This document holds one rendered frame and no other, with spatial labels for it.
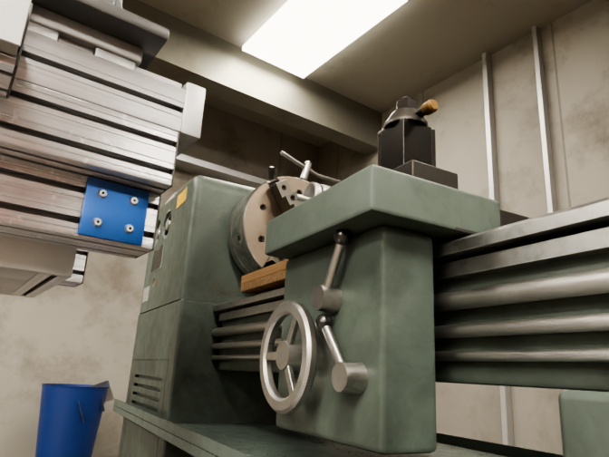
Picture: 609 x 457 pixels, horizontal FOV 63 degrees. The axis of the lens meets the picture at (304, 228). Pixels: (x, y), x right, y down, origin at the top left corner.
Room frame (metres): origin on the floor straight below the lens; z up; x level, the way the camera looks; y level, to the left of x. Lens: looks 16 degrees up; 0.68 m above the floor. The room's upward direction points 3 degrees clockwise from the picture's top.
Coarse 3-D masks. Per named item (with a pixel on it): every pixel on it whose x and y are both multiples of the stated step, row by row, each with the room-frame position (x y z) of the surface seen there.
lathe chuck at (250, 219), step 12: (288, 180) 1.36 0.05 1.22; (300, 180) 1.37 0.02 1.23; (252, 192) 1.32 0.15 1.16; (264, 192) 1.32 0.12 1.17; (300, 192) 1.38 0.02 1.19; (240, 204) 1.36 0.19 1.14; (252, 204) 1.31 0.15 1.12; (264, 204) 1.32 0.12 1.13; (276, 204) 1.34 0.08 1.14; (240, 216) 1.32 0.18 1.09; (252, 216) 1.31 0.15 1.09; (264, 216) 1.32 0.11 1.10; (276, 216) 1.34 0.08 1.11; (240, 228) 1.32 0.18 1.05; (252, 228) 1.31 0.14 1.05; (264, 228) 1.33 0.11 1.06; (252, 240) 1.31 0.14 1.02; (264, 240) 1.33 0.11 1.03; (240, 252) 1.36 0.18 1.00; (252, 252) 1.31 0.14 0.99; (264, 252) 1.33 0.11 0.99; (252, 264) 1.35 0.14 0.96; (264, 264) 1.33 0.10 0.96
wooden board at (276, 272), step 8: (280, 264) 1.02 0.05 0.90; (256, 272) 1.13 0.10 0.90; (264, 272) 1.09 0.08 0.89; (272, 272) 1.05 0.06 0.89; (280, 272) 1.02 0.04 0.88; (248, 280) 1.17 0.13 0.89; (256, 280) 1.13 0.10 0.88; (264, 280) 1.09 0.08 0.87; (272, 280) 1.05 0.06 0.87; (280, 280) 1.03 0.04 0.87; (248, 288) 1.17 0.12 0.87; (256, 288) 1.15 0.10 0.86; (264, 288) 1.14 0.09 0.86; (272, 288) 1.14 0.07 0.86
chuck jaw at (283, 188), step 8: (272, 184) 1.33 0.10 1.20; (280, 184) 1.30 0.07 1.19; (288, 184) 1.31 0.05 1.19; (272, 192) 1.33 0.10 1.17; (280, 192) 1.30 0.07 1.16; (288, 192) 1.31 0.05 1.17; (296, 192) 1.30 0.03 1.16; (280, 200) 1.32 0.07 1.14; (288, 200) 1.29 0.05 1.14; (296, 200) 1.30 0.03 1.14; (280, 208) 1.34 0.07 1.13; (288, 208) 1.31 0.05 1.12
